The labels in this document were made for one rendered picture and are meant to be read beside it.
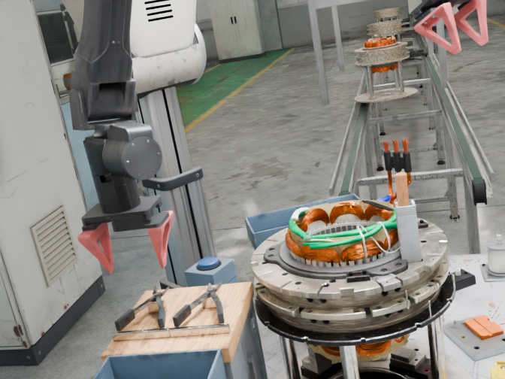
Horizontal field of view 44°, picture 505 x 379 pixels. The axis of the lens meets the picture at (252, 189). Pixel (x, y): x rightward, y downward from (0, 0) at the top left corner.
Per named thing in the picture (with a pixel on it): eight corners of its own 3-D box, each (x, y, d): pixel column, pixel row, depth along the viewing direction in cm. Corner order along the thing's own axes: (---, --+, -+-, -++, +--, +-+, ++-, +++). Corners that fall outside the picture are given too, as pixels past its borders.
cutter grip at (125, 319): (120, 332, 92) (118, 322, 91) (116, 331, 92) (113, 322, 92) (136, 317, 95) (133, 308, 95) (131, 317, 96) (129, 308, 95)
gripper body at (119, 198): (151, 222, 86) (138, 171, 84) (83, 231, 88) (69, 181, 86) (164, 206, 92) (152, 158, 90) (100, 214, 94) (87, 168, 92)
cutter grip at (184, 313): (178, 327, 90) (176, 317, 89) (173, 327, 90) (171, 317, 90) (192, 313, 93) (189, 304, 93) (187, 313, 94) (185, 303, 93)
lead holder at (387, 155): (412, 172, 103) (410, 153, 102) (387, 175, 104) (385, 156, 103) (409, 165, 107) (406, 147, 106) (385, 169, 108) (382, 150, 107)
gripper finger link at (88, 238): (135, 279, 89) (119, 218, 86) (89, 283, 90) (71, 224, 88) (149, 259, 95) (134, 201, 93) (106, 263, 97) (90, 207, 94)
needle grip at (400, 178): (412, 212, 92) (409, 174, 90) (402, 215, 92) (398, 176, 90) (406, 209, 94) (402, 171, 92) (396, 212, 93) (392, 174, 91)
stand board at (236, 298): (231, 362, 86) (228, 347, 85) (104, 370, 90) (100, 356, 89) (254, 294, 104) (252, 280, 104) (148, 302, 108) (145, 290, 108)
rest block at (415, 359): (415, 371, 114) (415, 361, 113) (389, 363, 117) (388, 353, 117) (426, 359, 117) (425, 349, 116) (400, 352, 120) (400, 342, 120)
